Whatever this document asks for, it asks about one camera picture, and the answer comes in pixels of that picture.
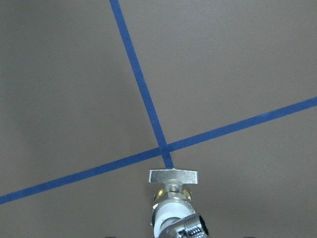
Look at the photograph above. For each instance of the white brass PPR valve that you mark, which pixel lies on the white brass PPR valve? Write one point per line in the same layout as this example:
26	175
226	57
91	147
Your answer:
173	200

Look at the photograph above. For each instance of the chrome threaded pipe fitting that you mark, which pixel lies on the chrome threaded pipe fitting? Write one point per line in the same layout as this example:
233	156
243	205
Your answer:
192	226

